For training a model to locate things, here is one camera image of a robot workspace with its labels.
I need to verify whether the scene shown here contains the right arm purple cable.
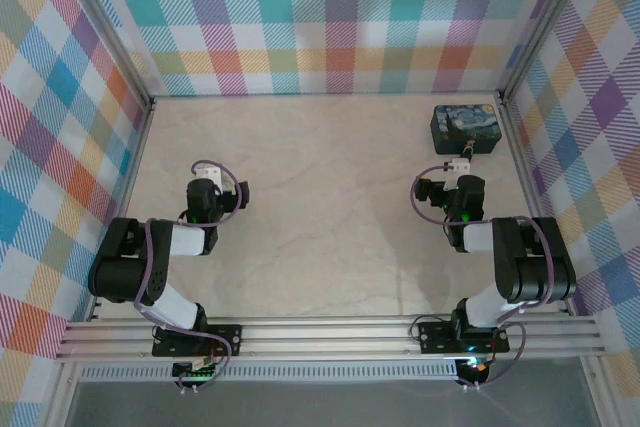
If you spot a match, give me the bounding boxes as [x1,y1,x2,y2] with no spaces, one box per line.
[410,161,556,391]

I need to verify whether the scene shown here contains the aluminium table side rail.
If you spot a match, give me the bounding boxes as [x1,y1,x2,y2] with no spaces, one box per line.
[499,96,576,318]
[85,99,157,323]

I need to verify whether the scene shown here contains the long aluminium mounting rail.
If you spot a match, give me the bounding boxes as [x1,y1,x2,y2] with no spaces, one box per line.
[54,314,607,363]

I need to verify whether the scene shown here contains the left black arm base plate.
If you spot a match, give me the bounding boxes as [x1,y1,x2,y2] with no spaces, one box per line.
[152,324,244,359]

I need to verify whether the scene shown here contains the dark starry painting tin box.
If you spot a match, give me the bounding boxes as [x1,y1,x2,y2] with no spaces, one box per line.
[429,104,503,156]

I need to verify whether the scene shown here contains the left aluminium frame post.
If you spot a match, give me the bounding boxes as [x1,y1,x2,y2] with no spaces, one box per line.
[49,0,155,111]

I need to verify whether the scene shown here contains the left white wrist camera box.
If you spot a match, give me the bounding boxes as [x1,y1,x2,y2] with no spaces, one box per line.
[193,162,237,194]

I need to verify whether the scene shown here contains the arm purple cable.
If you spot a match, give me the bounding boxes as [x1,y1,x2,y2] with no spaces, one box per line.
[133,159,250,391]
[410,161,556,391]

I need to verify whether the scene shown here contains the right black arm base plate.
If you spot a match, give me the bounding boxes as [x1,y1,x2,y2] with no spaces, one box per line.
[417,319,511,354]

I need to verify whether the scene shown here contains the left aluminium table side rail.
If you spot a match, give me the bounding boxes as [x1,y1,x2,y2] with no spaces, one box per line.
[85,99,157,323]

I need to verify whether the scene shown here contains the right aluminium table side rail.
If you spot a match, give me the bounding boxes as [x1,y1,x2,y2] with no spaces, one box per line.
[499,96,576,318]

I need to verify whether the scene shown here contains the left green lit controller board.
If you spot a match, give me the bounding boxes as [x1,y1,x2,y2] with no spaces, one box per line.
[172,359,222,383]

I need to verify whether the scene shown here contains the right lit controller board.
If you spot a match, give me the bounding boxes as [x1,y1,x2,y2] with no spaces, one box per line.
[457,356,494,383]

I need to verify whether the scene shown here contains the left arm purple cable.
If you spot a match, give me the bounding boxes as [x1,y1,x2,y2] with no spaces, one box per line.
[133,159,250,391]

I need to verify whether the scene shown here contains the aluminium frame post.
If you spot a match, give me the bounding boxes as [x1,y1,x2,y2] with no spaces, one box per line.
[49,0,155,111]
[499,0,600,104]

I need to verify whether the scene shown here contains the grey slotted cable duct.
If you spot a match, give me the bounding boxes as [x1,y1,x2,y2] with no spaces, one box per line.
[79,364,459,383]

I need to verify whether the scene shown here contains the right aluminium frame post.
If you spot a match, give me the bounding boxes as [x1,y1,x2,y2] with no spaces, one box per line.
[499,0,600,104]

